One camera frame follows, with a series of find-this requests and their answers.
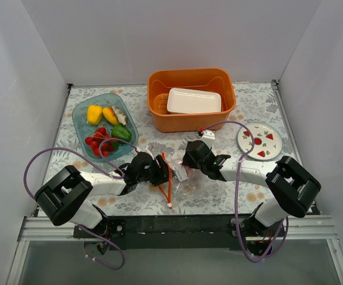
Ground orange plastic bin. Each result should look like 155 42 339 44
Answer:
147 68 236 132

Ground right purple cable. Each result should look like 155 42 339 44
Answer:
202 121 289 264

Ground clear zip top bag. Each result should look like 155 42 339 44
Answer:
158 152 209 210

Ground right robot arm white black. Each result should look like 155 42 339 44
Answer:
182 140 322 236

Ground orange yellow fake mango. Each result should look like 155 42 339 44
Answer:
102 107 119 125

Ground green fake bell pepper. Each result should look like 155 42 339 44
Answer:
111 123 132 142

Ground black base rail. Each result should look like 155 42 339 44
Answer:
73 213 282 252

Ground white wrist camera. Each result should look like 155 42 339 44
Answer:
136 147 155 160
198 128 215 150

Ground white rectangular tray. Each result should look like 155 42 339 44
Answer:
166 88 222 114

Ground pink fake peach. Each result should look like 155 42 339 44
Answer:
185 166 200 179

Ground floral table mat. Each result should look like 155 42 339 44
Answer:
46 83 297 216

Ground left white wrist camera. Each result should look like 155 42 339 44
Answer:
136 147 155 160

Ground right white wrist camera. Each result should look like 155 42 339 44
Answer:
198 128 215 150

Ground yellow fake bell pepper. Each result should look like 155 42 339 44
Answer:
87 104 103 125

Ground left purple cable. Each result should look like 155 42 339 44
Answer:
24 138 141 202

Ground purple cable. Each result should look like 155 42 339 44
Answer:
202 121 289 264
24 138 141 202

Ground watermelon pattern round plate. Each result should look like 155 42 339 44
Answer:
237 122 283 161

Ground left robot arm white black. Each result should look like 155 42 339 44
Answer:
34 152 172 238

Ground red fake strawberries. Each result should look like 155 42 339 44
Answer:
84 126 119 157

